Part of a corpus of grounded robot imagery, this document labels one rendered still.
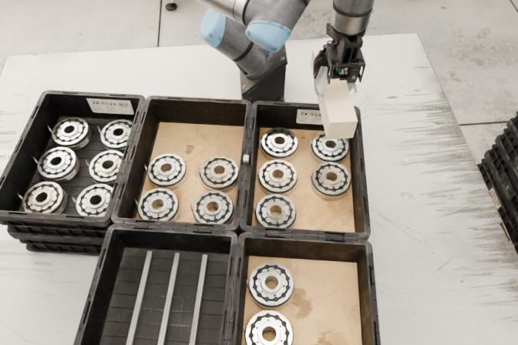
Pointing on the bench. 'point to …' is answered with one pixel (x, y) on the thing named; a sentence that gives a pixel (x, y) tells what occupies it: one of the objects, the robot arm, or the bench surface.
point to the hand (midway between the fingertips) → (332, 87)
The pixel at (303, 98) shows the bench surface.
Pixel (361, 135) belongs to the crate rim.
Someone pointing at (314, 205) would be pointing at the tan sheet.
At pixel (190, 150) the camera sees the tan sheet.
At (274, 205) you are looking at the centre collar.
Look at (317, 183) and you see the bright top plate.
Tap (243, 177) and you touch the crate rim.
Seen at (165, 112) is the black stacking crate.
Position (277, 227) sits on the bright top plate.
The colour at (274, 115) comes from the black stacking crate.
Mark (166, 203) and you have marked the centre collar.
